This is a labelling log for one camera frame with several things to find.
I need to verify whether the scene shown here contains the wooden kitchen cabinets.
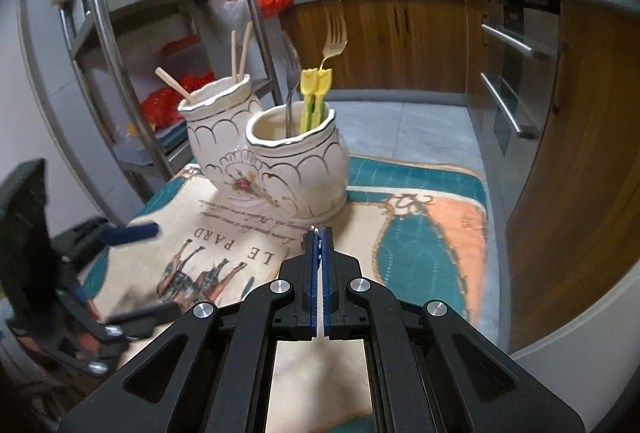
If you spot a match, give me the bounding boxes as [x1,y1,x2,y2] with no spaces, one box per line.
[280,0,640,349]

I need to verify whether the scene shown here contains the printed quilted table mat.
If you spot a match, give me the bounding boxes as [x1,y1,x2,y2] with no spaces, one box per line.
[75,155,490,433]

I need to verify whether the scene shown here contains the gold fork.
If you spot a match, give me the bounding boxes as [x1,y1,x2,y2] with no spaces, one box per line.
[320,12,349,71]

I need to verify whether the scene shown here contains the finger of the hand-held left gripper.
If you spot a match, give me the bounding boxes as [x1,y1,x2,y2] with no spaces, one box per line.
[105,302,182,339]
[60,222,162,259]

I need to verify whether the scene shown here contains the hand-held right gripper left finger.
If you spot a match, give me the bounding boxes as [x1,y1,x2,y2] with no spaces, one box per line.
[57,229,320,433]

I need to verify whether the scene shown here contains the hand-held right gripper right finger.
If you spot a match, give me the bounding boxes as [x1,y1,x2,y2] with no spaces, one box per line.
[319,226,586,433]

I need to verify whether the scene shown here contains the silver fork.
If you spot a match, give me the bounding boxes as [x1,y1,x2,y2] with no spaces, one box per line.
[281,35,304,136]

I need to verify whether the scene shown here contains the yellow spoon with green handle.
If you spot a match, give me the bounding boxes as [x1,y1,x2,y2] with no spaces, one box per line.
[314,68,334,126]

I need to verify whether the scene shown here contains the metal drawer handle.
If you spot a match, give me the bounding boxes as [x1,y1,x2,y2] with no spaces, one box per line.
[480,73,539,138]

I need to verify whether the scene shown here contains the white plastic bag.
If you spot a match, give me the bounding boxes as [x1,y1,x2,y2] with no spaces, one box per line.
[207,0,261,44]

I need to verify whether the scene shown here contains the metal storage rack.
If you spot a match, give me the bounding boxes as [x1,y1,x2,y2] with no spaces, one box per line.
[55,0,281,196]

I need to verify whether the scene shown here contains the white floral ceramic utensil holder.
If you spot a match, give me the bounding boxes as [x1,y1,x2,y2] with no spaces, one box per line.
[177,74,349,220]

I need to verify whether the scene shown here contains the large orange plastic bag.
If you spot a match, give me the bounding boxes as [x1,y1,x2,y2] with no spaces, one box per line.
[140,70,216,128]

